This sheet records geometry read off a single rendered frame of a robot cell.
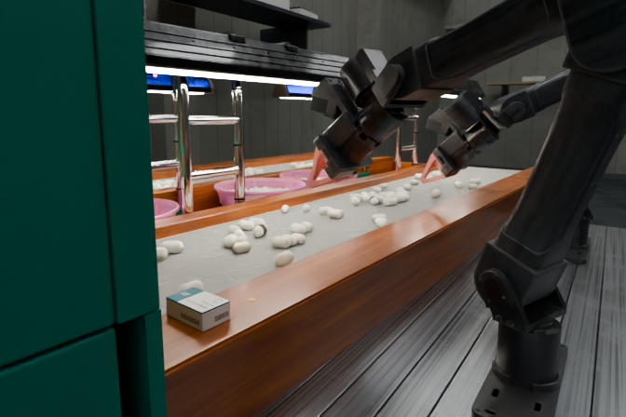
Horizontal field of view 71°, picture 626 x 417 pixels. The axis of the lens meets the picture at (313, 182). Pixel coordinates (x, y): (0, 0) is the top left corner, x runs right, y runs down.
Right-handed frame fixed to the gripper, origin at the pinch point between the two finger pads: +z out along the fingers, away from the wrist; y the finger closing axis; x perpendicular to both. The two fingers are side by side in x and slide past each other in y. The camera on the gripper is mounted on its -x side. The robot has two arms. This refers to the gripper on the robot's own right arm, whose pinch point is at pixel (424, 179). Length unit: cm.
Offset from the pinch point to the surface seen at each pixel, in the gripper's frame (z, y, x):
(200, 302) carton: -5, 73, 8
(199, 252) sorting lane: 17, 55, -4
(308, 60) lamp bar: -4.8, 24.2, -31.1
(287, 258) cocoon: 3, 51, 5
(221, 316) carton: -6, 73, 11
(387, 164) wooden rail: 51, -93, -32
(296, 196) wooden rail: 24.6, 15.1, -13.8
